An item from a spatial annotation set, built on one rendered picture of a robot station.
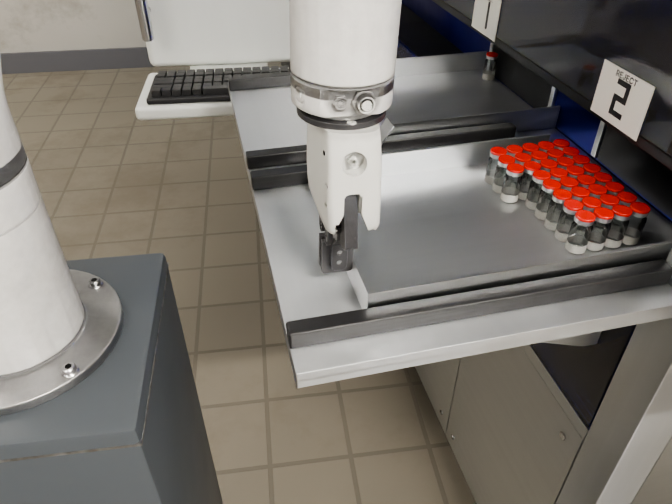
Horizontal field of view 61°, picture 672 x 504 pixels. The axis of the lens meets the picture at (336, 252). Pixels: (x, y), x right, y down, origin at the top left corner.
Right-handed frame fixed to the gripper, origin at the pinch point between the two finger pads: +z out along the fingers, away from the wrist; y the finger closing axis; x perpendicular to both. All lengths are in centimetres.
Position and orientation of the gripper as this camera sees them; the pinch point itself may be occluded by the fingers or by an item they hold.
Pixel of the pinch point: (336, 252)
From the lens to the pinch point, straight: 57.0
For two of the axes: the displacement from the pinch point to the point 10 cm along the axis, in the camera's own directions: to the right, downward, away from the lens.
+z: -0.3, 7.9, 6.1
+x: -9.7, 1.2, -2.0
